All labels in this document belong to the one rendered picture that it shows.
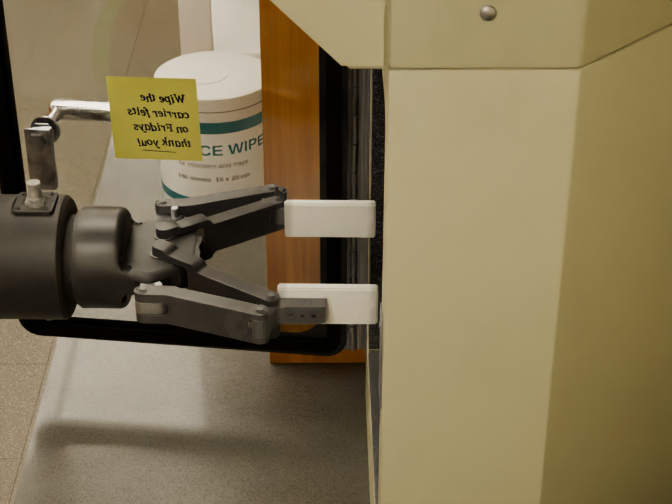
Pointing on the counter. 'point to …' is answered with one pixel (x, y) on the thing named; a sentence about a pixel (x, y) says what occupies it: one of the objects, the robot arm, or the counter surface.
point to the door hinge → (359, 184)
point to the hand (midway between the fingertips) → (352, 259)
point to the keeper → (380, 354)
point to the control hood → (345, 28)
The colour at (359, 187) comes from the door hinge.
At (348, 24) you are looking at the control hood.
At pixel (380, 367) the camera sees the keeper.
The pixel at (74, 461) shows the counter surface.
